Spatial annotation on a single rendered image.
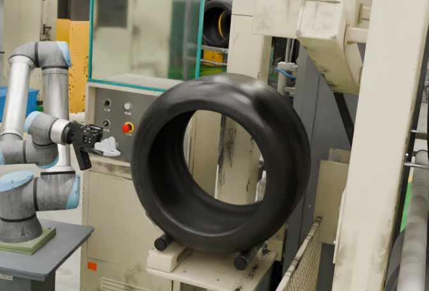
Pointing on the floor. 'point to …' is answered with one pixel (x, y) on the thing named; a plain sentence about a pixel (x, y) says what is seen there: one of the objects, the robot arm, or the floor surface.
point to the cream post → (242, 48)
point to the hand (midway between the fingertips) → (116, 155)
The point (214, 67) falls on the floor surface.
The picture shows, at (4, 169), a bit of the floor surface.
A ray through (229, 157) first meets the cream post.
